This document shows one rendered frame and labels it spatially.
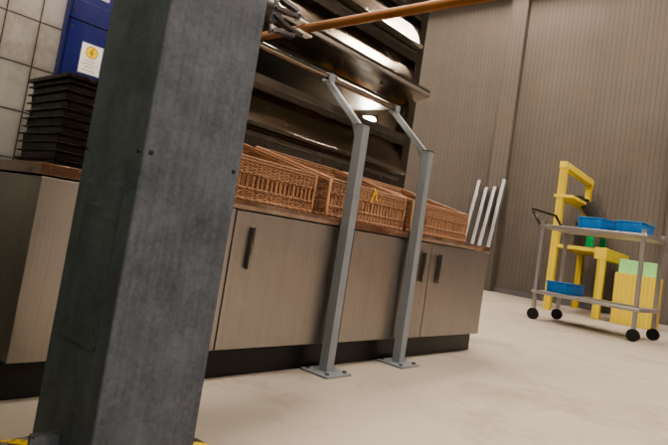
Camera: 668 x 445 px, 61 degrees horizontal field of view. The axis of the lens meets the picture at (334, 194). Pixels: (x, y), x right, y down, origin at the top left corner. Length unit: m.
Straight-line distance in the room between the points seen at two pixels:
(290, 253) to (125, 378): 1.10
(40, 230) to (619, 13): 9.44
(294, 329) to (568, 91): 8.32
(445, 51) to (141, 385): 10.48
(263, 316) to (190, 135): 1.07
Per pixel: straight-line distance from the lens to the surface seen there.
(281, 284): 1.99
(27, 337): 1.56
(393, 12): 1.74
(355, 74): 3.05
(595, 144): 9.57
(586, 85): 9.87
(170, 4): 1.00
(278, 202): 2.02
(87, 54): 2.14
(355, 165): 2.15
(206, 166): 1.02
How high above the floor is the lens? 0.51
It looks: 4 degrees up
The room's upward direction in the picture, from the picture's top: 9 degrees clockwise
